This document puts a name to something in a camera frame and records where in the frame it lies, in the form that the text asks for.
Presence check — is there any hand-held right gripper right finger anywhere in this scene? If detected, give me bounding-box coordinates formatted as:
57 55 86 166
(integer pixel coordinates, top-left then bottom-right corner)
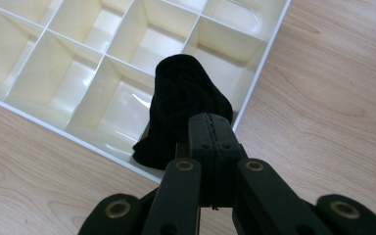
209 113 248 210

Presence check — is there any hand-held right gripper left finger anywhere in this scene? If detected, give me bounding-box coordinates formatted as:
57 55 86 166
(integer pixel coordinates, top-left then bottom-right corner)
175 113 216 210

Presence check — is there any white compartment storage box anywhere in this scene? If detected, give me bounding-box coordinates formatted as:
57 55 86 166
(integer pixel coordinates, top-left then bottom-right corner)
0 0 292 184

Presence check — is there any black sock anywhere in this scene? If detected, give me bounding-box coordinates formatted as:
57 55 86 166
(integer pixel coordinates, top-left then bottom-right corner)
132 54 234 171

